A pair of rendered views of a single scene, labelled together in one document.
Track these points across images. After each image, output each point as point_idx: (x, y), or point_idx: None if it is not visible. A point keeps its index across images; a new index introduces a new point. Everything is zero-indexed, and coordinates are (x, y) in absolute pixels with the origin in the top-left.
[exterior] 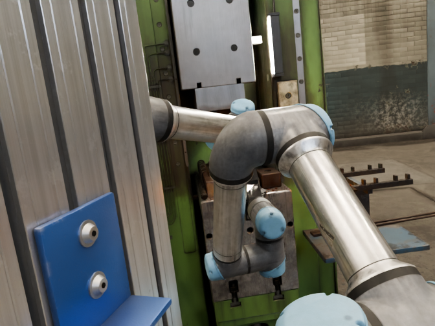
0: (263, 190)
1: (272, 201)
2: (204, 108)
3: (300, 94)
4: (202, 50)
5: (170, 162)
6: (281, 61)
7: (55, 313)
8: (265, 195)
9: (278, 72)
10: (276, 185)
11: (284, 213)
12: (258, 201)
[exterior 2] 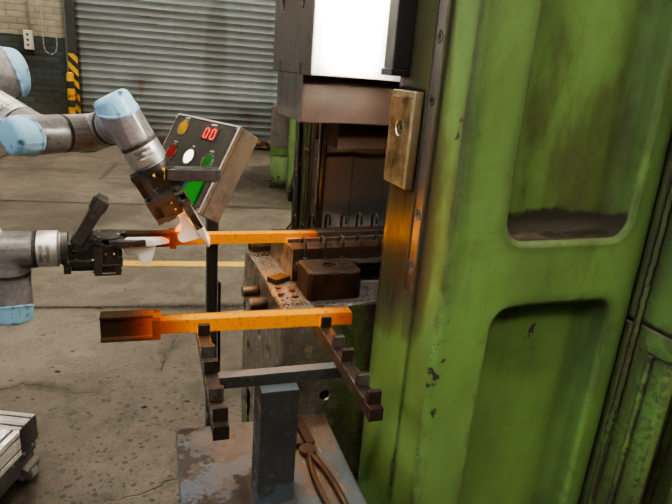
0: (111, 238)
1: (271, 309)
2: (279, 109)
3: (425, 131)
4: (286, 3)
5: (309, 186)
6: (393, 39)
7: None
8: (99, 244)
9: (386, 65)
10: (304, 294)
11: (275, 343)
12: (39, 230)
